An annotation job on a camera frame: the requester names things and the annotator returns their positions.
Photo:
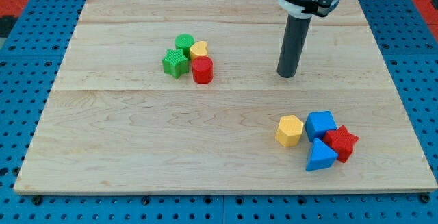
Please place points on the green star block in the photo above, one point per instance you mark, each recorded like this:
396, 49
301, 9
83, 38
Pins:
175, 63

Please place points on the red star block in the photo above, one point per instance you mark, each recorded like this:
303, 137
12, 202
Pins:
341, 141

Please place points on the red cylinder block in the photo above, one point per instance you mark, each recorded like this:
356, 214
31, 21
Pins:
202, 69

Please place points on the yellow heart block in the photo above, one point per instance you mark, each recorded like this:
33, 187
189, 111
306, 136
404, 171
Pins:
198, 49

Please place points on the green cylinder block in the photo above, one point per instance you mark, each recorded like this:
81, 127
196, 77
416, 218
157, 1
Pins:
184, 42

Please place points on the yellow hexagon block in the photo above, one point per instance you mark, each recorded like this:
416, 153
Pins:
289, 131

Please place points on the blue cube block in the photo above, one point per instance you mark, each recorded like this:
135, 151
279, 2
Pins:
318, 123

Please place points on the light wooden board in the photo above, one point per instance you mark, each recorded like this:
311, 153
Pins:
116, 124

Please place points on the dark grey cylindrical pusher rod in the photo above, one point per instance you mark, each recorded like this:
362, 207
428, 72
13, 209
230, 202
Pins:
293, 42

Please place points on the blue triangle block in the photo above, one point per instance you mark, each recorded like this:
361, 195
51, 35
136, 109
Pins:
320, 156

